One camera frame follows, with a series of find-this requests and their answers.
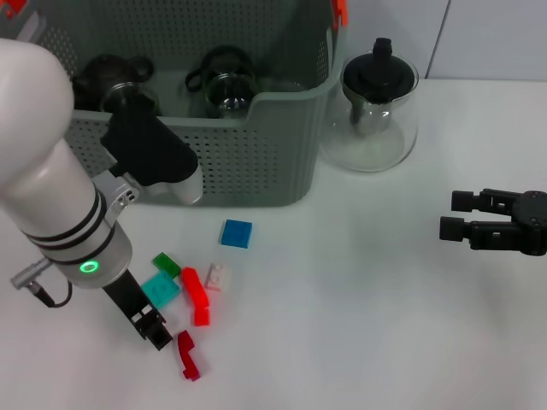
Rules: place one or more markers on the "blue square toy brick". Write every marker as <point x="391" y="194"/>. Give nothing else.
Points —
<point x="236" y="233"/>

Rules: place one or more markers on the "teal toy brick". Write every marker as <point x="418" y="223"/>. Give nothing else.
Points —
<point x="162" y="290"/>

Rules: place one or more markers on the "grey perforated storage basket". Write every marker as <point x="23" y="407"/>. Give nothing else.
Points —
<point x="256" y="171"/>

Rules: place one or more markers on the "dark red curved toy piece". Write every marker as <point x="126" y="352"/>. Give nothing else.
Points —
<point x="188" y="354"/>

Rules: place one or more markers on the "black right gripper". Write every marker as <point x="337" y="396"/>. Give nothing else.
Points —
<point x="534" y="222"/>

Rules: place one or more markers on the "large red toy brick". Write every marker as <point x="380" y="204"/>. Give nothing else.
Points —
<point x="198" y="296"/>

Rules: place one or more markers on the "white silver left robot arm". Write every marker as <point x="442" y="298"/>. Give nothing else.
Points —
<point x="42" y="171"/>

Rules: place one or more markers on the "clear glass teapot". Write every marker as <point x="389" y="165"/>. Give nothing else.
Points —
<point x="372" y="149"/>

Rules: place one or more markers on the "black teapot lid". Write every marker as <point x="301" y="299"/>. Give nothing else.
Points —
<point x="376" y="74"/>

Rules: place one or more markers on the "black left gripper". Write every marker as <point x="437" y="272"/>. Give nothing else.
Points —
<point x="132" y="299"/>

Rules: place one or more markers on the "green toy brick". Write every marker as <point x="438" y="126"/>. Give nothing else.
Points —
<point x="166" y="265"/>

